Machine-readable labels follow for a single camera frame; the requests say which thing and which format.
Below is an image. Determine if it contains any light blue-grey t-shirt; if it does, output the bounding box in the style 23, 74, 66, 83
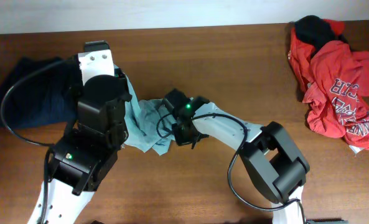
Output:
124, 80, 176, 156

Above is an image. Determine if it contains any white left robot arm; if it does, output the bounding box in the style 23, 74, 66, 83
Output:
29, 75, 132, 223

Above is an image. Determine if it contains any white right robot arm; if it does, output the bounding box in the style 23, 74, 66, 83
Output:
162, 89, 310, 223

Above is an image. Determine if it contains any dark navy folded garment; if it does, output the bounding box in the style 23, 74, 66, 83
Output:
0, 57, 82, 129

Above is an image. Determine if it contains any red printed t-shirt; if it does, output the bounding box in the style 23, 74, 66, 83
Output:
287, 27, 369, 152

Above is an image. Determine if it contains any black garment on pile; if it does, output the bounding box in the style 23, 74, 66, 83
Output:
294, 15, 348, 58

